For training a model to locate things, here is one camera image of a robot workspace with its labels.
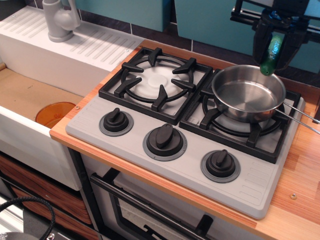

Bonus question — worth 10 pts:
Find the grey toy faucet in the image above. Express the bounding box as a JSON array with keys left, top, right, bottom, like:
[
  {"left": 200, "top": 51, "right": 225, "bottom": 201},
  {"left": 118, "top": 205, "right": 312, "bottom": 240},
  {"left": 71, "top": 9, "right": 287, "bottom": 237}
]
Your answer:
[{"left": 42, "top": 0, "right": 81, "bottom": 43}]

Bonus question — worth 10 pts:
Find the black middle stove knob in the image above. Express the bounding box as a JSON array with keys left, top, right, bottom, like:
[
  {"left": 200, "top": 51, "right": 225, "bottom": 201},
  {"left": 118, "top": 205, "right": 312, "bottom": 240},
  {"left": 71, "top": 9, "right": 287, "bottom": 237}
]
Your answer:
[{"left": 142, "top": 123, "right": 188, "bottom": 162}]

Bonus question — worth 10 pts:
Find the grey toy stove top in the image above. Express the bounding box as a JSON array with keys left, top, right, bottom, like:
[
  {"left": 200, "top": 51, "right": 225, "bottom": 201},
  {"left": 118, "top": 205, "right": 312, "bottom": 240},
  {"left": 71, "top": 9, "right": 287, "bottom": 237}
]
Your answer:
[{"left": 64, "top": 46, "right": 306, "bottom": 221}]

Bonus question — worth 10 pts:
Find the orange plastic plate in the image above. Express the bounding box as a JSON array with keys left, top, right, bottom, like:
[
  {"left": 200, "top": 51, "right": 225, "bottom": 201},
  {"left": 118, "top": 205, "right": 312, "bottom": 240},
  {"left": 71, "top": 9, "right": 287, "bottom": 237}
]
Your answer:
[{"left": 35, "top": 101, "right": 76, "bottom": 129}]

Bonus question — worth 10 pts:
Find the stainless steel pan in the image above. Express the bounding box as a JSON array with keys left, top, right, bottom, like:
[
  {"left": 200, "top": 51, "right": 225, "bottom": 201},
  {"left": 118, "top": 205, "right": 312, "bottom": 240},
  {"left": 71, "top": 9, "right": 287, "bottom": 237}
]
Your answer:
[{"left": 211, "top": 64, "right": 320, "bottom": 134}]

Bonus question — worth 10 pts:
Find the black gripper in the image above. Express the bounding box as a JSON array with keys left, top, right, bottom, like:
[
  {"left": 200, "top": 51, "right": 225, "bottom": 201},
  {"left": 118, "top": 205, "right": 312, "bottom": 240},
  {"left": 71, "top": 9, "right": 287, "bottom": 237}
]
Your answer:
[{"left": 230, "top": 0, "right": 320, "bottom": 70}]

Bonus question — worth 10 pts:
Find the black oven door handle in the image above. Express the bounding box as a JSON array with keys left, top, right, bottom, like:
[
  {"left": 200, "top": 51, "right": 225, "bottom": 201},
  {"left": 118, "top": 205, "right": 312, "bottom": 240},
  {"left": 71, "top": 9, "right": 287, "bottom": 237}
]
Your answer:
[{"left": 89, "top": 168, "right": 214, "bottom": 240}]

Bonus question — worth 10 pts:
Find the green toy pickle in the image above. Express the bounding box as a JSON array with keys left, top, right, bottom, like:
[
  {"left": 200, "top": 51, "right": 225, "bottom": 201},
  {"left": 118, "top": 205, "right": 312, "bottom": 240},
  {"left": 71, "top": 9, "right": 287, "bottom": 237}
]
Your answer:
[{"left": 259, "top": 35, "right": 283, "bottom": 76}]

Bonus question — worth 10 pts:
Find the black left burner grate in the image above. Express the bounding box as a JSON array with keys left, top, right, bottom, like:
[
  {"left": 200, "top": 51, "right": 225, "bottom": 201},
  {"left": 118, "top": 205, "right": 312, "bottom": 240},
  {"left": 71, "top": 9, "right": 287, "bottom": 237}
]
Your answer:
[{"left": 98, "top": 47, "right": 214, "bottom": 125}]

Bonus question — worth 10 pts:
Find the black right stove knob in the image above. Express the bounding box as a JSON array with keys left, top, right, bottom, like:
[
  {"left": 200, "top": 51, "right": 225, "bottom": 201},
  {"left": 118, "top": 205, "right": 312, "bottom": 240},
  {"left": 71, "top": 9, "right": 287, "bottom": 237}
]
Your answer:
[{"left": 200, "top": 149, "right": 241, "bottom": 184}]

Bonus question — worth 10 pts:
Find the black right burner grate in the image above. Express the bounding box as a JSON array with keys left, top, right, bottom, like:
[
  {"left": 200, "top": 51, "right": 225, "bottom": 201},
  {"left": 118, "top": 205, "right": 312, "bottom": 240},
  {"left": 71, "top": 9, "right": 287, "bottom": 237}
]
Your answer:
[{"left": 179, "top": 70, "right": 303, "bottom": 163}]

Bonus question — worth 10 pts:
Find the black left stove knob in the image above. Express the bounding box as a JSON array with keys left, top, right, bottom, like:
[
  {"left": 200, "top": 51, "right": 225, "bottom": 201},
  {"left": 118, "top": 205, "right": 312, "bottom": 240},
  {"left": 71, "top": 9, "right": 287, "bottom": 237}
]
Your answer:
[{"left": 99, "top": 107, "right": 134, "bottom": 137}]

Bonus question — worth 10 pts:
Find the wooden drawer front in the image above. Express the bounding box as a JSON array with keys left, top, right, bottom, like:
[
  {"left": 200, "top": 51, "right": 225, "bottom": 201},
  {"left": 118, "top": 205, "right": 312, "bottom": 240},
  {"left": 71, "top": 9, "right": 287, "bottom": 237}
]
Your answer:
[{"left": 0, "top": 153, "right": 99, "bottom": 240}]

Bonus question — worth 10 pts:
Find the black burner grate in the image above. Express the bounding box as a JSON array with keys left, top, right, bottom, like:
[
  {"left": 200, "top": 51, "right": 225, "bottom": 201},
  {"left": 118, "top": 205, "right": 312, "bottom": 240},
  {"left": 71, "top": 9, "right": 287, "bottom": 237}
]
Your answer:
[
  {"left": 98, "top": 47, "right": 214, "bottom": 125},
  {"left": 179, "top": 70, "right": 303, "bottom": 163}
]

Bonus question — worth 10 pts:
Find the black braided cable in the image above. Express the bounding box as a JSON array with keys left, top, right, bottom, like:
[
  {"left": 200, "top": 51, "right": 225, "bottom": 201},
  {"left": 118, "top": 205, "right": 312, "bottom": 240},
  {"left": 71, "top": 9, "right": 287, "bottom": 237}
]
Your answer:
[{"left": 0, "top": 196, "right": 56, "bottom": 240}]

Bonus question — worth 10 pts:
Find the black stove knob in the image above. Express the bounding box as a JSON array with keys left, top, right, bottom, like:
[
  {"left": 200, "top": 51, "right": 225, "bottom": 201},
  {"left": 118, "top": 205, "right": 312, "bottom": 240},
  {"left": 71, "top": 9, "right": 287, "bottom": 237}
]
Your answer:
[
  {"left": 200, "top": 149, "right": 241, "bottom": 184},
  {"left": 99, "top": 107, "right": 134, "bottom": 137},
  {"left": 142, "top": 123, "right": 188, "bottom": 162}
]

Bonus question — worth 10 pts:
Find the white toy sink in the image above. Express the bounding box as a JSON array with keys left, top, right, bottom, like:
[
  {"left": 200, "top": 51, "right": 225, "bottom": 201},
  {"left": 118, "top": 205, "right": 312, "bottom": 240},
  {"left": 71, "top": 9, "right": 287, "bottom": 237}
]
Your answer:
[{"left": 0, "top": 6, "right": 142, "bottom": 191}]

